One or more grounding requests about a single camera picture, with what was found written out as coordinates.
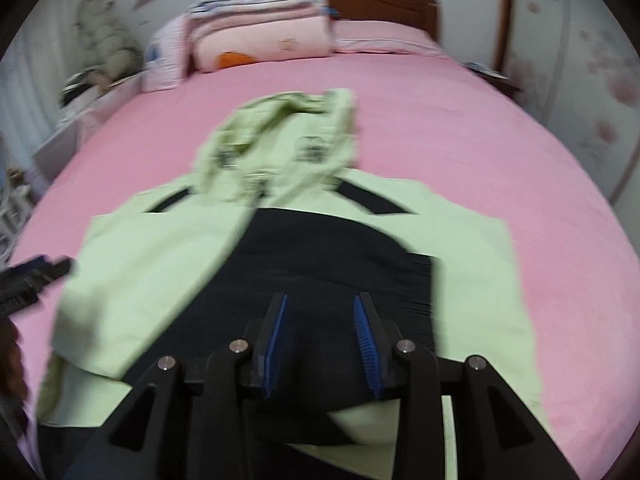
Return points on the grey puffer jacket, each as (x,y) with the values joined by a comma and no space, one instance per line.
(105,43)

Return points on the floral wardrobe sliding doors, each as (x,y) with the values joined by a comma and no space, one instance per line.
(579,75)

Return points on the dark nightstand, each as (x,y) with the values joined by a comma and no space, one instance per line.
(500,82)

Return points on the pink bed sheet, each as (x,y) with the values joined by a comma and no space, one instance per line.
(430,120)

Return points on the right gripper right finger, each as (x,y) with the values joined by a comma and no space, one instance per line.
(377,338)

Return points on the pink square cushion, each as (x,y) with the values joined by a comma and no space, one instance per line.
(166,56)

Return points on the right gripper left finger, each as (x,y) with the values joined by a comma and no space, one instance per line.
(267,336)

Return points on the brown wooden headboard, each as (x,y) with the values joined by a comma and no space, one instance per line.
(420,14)

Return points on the side table with cloth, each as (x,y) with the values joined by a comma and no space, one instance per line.
(82,120)

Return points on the pink pillow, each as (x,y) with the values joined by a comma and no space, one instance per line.
(381,37)

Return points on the green and black hoodie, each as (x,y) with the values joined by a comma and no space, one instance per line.
(273,204)

